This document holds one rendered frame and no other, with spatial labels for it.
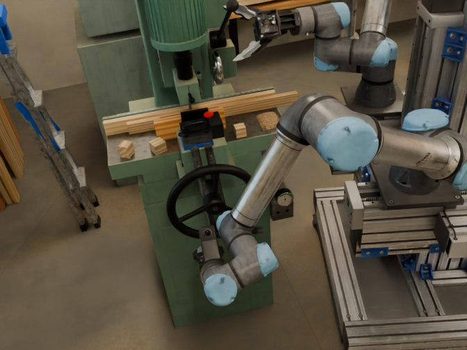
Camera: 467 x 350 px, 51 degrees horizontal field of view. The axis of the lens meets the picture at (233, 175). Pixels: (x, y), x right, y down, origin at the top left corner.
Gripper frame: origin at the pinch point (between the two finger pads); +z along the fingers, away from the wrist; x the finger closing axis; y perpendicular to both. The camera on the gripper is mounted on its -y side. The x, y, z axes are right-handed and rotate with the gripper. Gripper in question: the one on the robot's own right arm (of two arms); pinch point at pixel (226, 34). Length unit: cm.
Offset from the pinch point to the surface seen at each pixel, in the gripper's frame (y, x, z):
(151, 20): -6.3, -8.3, 19.9
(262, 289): -59, 96, -6
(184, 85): -17.0, 10.7, 13.4
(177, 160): -17.6, 33.8, 20.0
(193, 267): -46, 77, 21
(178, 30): -3.5, -3.9, 12.9
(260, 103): -27.8, 19.9, -12.1
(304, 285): -71, 103, -27
